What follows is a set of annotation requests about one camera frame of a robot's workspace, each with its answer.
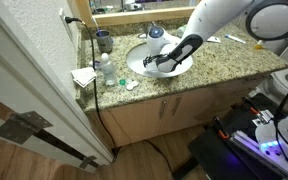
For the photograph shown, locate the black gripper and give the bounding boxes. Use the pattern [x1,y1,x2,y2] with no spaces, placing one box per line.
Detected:
[143,53,162,68]

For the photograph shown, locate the white oval sink basin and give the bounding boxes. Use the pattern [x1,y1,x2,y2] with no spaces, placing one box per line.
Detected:
[125,33,194,79]

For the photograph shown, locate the clear plastic water bottle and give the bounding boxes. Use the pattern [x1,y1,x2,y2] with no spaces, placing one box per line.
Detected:
[100,52,118,87]

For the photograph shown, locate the white contact lens case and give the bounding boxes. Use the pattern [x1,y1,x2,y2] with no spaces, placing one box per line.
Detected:
[125,80,140,92]

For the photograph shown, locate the chrome faucet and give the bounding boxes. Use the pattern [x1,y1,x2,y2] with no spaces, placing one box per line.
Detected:
[137,21,158,39]

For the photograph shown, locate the wooden framed mirror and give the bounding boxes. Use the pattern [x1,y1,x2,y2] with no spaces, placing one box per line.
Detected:
[67,0,202,28]

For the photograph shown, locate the green cylindrical container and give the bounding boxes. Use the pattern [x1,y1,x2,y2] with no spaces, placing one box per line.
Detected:
[175,24,188,38]

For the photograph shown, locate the grey metal cup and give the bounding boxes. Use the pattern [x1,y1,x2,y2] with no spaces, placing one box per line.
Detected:
[95,29,114,54]

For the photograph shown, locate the small colourful toiletry item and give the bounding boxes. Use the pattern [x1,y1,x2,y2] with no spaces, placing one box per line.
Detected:
[91,60,102,70]

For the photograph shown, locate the wooden vanity cabinet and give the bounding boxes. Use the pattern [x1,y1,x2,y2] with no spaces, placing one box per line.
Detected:
[83,75,269,148]

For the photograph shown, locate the toothbrush in cup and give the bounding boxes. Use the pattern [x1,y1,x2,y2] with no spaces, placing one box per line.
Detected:
[91,16,102,35]

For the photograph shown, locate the white toothpaste tube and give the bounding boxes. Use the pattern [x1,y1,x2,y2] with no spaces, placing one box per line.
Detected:
[224,33,247,45]

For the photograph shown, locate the orange and black clamp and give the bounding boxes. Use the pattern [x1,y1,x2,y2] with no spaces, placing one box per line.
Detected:
[213,116,230,140]
[248,106,262,116]

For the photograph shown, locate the white tube with yellow cap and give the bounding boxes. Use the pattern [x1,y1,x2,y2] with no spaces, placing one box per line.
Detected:
[253,39,266,51]

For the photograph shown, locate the small metal door hinge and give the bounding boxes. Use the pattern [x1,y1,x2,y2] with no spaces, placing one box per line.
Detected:
[78,154,101,169]

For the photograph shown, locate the black robot cart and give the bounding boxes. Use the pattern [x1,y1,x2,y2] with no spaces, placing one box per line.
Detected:
[187,93,288,180]

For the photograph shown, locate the white door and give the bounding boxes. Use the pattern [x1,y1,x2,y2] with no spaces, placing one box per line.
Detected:
[0,0,115,172]

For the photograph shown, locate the white toilet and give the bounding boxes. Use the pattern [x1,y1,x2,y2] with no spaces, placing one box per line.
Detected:
[257,34,288,108]

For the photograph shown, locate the large metal door hinge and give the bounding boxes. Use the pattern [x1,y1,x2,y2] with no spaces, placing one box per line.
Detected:
[0,110,54,145]

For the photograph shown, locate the metal cabinet door handle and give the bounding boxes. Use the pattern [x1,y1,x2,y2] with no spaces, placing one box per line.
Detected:
[158,99,168,120]
[171,97,182,117]

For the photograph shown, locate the black power cord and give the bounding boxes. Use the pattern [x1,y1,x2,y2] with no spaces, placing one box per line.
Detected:
[64,15,177,174]

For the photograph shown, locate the white wall outlet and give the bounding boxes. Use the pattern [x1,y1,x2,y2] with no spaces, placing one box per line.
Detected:
[58,8,74,38]

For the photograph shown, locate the aluminium mounting rail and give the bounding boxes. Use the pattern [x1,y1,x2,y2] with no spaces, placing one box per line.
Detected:
[230,129,288,178]

